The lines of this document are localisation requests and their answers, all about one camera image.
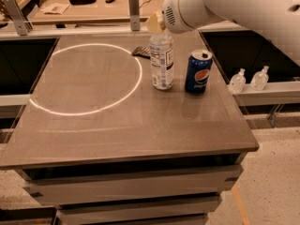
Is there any upper grey drawer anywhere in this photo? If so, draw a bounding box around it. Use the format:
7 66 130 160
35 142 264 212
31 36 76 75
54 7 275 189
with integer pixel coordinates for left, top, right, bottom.
24 165 243 205

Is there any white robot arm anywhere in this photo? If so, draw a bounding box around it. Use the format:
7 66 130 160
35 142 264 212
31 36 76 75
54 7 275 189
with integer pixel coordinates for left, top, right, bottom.
146 0 300 65

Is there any paper sheet on desk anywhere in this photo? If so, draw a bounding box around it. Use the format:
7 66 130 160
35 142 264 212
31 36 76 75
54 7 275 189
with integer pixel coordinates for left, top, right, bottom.
42 3 69 15

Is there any small black remote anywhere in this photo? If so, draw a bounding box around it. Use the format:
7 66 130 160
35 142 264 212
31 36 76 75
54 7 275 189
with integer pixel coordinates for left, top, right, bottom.
105 0 115 4

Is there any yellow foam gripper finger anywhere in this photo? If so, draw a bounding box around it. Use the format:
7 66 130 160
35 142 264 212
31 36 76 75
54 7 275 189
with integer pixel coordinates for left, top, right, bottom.
146 11 165 34

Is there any grey drawer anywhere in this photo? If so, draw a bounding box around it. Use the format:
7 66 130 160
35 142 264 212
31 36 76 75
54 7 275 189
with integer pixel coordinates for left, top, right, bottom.
58 196 220 225
24 165 243 205

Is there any dark snack bar wrapper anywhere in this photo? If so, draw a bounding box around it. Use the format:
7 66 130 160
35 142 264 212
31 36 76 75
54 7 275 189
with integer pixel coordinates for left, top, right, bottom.
131 46 150 59

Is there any blue pepsi can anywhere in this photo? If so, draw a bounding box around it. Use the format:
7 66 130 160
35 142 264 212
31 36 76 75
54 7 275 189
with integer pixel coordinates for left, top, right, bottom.
185 50 213 95

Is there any clear plastic water bottle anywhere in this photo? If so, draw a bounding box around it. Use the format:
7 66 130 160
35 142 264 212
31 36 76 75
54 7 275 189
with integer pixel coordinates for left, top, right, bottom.
149 31 173 90

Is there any lower grey drawer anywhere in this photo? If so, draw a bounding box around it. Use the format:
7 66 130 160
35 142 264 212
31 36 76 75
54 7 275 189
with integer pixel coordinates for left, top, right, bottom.
58 196 220 225

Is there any left metal bracket post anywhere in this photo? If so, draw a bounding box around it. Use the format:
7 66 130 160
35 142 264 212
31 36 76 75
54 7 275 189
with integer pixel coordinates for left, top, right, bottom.
1 0 32 36

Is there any black object on desk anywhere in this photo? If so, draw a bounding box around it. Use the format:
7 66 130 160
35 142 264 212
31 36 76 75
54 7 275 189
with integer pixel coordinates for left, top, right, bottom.
69 0 97 6

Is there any metal bracket post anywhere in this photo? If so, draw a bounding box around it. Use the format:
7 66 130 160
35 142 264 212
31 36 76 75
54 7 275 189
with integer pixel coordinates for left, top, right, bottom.
128 0 140 31
1 0 32 36

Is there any middle metal bracket post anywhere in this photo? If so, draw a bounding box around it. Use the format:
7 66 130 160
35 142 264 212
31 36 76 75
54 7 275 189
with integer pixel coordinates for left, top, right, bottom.
128 0 140 31

